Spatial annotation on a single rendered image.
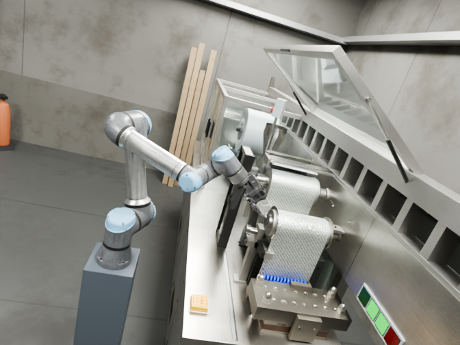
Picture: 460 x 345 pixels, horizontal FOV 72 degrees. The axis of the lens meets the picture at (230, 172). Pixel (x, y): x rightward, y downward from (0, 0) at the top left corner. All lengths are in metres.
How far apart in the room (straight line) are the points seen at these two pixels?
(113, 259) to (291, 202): 0.84
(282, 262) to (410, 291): 0.51
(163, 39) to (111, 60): 0.73
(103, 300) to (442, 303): 1.25
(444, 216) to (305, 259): 0.59
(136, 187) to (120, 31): 3.30
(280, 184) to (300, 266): 0.38
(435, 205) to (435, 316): 0.31
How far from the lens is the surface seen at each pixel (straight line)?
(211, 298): 1.44
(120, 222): 1.37
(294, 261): 1.44
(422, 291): 1.14
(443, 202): 1.12
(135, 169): 1.42
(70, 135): 4.92
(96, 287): 1.52
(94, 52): 4.63
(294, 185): 1.53
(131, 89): 4.56
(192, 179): 1.11
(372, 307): 1.30
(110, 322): 1.64
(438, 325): 1.10
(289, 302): 1.37
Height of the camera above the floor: 1.86
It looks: 20 degrees down
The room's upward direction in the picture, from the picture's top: 16 degrees clockwise
